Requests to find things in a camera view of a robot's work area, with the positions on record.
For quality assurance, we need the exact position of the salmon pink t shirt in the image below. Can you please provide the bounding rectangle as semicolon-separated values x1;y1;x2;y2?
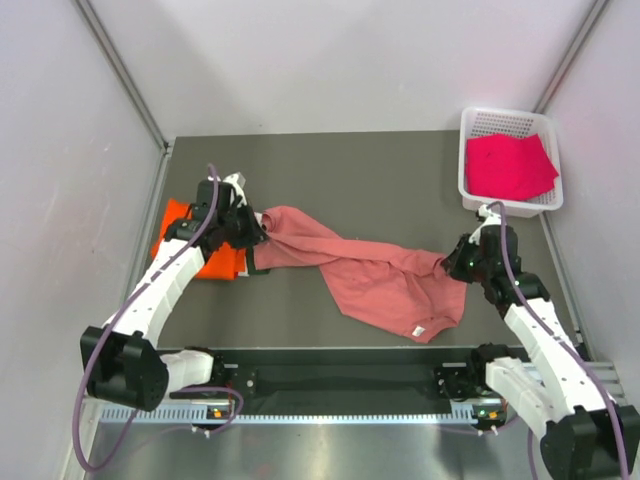
254;206;467;344

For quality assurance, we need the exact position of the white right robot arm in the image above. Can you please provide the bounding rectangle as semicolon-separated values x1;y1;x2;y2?
444;216;639;479

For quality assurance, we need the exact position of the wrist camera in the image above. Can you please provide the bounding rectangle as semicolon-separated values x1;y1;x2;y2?
223;172;247;204
473;201;506;238

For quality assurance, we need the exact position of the white plastic laundry basket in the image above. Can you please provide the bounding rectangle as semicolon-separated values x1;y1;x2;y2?
458;107;564;218

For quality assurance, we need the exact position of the green folded t shirt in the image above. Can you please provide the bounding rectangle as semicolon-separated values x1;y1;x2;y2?
245;248;270;277

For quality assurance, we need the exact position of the magenta t shirt in basket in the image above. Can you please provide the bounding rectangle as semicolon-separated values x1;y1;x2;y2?
465;134;560;201

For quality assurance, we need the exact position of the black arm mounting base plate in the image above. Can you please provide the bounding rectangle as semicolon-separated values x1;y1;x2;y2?
169;344;521;416

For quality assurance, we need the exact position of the grey slotted cable duct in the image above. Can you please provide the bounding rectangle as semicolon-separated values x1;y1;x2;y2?
100;401;508;426

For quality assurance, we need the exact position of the orange folded t shirt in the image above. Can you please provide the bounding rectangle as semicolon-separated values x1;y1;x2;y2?
150;198;249;281

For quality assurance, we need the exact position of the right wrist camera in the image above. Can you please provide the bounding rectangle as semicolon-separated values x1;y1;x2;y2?
473;201;506;238

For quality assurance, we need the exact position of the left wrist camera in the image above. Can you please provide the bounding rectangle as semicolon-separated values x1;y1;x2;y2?
223;172;247;204

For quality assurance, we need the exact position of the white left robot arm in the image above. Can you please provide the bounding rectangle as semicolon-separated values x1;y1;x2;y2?
80;173;266;411

